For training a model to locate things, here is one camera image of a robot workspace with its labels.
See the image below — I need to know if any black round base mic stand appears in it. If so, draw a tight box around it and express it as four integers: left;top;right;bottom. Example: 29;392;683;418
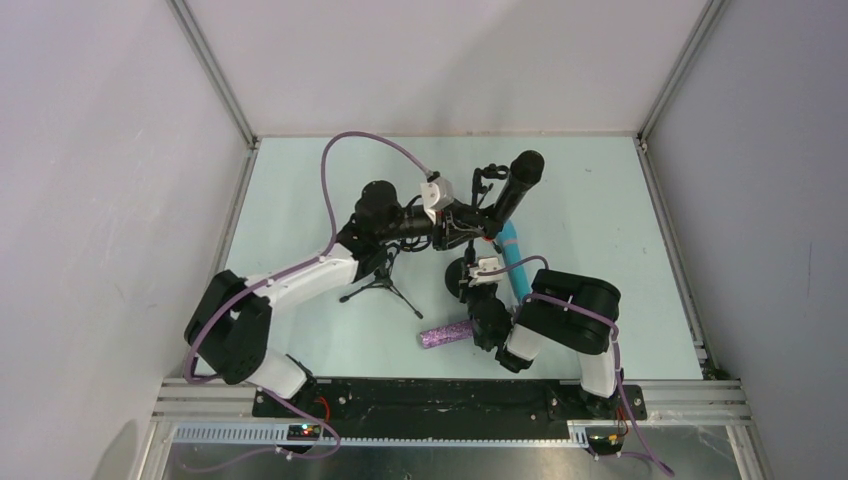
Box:
444;240;477;304

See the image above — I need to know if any purple glitter microphone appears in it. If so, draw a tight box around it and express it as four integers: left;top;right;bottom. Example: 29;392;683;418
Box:
418;320;473;349

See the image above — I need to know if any black microphone orange end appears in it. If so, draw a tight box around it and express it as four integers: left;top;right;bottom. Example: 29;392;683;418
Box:
484;150;545;239

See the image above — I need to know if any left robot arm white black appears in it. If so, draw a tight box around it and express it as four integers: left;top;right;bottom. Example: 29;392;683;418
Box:
184;177;523;400

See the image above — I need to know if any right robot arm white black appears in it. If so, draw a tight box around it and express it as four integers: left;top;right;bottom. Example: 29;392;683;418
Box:
445;259;621;400

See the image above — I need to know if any tripod stand with clip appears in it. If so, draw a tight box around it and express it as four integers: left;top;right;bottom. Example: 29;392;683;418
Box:
471;163;509;208

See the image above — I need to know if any blue toy microphone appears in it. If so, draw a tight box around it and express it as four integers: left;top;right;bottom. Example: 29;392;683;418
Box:
496;221;531;303

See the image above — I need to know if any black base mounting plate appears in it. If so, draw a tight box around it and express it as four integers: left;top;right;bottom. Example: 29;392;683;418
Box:
291;378;623;441

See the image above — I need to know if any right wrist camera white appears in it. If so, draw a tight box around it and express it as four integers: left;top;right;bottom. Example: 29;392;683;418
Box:
468;256;504;287

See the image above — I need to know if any tripod stand with shock mount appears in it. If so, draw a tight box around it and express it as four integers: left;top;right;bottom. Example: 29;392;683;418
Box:
339;243;424;319

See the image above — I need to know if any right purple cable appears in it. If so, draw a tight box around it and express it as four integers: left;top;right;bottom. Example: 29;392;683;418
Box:
493;255;677;480

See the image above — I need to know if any purple cable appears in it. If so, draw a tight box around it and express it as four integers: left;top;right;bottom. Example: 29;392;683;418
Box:
493;255;677;480
182;131;439;386

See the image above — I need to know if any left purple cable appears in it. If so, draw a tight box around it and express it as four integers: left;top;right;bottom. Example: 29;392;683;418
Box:
182;131;439;386

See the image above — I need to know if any aluminium frame rail front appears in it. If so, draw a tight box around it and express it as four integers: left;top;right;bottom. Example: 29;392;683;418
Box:
154;378;753;446

